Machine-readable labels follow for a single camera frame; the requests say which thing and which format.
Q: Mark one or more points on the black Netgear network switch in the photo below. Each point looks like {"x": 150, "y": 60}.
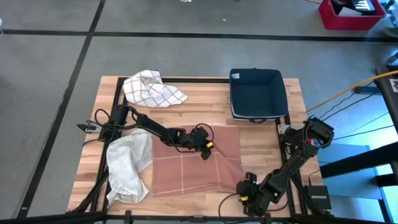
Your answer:
{"x": 318, "y": 197}

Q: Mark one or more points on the black device white keys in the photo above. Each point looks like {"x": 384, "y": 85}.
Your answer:
{"x": 374, "y": 9}

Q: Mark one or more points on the black beam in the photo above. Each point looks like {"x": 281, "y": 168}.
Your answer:
{"x": 357, "y": 161}

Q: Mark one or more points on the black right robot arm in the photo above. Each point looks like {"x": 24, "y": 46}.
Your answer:
{"x": 298, "y": 158}

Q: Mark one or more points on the white towel red checks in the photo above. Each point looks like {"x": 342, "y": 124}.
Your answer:
{"x": 149, "y": 93}

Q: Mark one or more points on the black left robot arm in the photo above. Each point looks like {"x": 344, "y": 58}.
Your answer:
{"x": 155, "y": 127}

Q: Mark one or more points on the red plastic crate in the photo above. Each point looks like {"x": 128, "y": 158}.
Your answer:
{"x": 351, "y": 23}

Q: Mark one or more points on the black aluminium table frame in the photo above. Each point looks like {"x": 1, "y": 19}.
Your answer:
{"x": 202, "y": 80}

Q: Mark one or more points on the blue furniture panel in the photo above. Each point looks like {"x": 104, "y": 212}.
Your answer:
{"x": 351, "y": 186}

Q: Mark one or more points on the white towel beige stripes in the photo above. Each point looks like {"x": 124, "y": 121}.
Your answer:
{"x": 127, "y": 168}

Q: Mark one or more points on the person's shoe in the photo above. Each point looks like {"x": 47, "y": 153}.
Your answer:
{"x": 391, "y": 32}

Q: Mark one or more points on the black desk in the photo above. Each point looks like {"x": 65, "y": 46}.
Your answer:
{"x": 390, "y": 93}

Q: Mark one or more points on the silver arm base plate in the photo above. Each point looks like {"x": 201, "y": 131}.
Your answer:
{"x": 282, "y": 129}

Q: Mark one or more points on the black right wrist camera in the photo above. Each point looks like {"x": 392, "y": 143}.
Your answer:
{"x": 251, "y": 178}

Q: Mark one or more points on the grey power strip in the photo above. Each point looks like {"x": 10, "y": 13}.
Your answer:
{"x": 367, "y": 90}

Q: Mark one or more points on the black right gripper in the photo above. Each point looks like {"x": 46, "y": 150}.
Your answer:
{"x": 253, "y": 199}

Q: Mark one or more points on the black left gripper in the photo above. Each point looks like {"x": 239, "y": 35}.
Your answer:
{"x": 197, "y": 138}

